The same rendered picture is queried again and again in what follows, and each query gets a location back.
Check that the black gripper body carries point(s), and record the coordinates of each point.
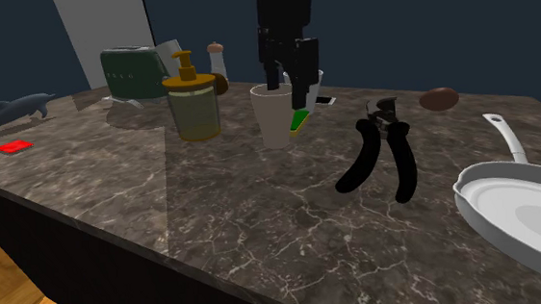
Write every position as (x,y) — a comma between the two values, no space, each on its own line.
(285,5)

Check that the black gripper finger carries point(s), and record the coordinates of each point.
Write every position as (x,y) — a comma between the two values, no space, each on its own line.
(305,62)
(272,57)

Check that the white cup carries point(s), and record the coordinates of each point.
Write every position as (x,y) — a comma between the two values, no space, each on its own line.
(314,90)

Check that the small black and white slab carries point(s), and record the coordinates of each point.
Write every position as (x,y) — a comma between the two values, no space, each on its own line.
(325,100)

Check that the white brown-topped pepper mill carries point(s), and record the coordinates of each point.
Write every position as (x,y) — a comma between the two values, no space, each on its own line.
(217,63)

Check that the green sponge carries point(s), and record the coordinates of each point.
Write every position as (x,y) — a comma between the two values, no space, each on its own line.
(300,120)

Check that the beige cup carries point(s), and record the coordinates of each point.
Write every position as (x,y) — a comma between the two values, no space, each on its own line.
(274,118)

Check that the amber soap dispenser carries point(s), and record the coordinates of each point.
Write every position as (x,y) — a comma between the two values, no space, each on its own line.
(193,109)

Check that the white container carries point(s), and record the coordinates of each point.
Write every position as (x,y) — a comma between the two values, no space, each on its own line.
(169,54)

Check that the brown egg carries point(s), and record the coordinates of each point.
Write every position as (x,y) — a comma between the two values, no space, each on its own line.
(439,99)

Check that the dark green toaster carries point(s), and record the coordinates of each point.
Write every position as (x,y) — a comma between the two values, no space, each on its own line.
(132,75)

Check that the white frying pan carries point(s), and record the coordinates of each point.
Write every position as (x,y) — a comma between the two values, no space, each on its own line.
(504,203)

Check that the grey-blue dolphin figure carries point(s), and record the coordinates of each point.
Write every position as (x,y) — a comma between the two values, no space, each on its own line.
(18,108)

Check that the red flat square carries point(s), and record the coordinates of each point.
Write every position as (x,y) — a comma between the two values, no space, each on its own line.
(14,147)

